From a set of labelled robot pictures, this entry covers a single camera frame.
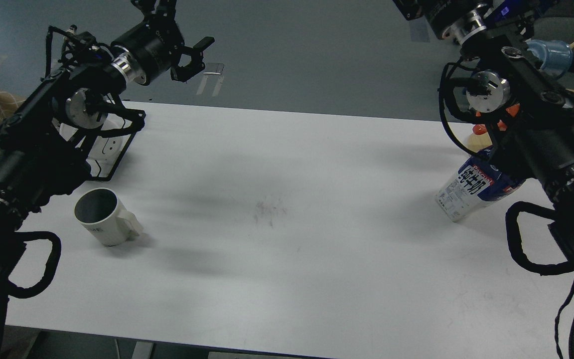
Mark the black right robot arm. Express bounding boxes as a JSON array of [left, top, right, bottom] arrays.
[[396, 0, 574, 359]]

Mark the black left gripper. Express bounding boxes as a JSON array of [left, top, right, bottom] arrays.
[[111, 0, 216, 86]]

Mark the blue white milk carton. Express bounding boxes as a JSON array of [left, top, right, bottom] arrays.
[[434, 157, 526, 222]]

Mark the black wire mug rack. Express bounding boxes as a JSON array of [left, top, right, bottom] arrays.
[[53, 107, 146, 181]]

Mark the orange plastic cup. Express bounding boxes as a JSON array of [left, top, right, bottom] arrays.
[[472, 103, 521, 135]]

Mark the white ceramic mug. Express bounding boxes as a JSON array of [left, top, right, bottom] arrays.
[[74, 187, 144, 247]]

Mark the blue plastic cup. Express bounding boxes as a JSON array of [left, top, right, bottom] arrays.
[[526, 39, 574, 79]]

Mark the white mug on rack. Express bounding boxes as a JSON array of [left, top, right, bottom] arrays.
[[59, 116, 124, 177]]

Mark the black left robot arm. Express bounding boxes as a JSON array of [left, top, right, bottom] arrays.
[[0, 0, 215, 353]]

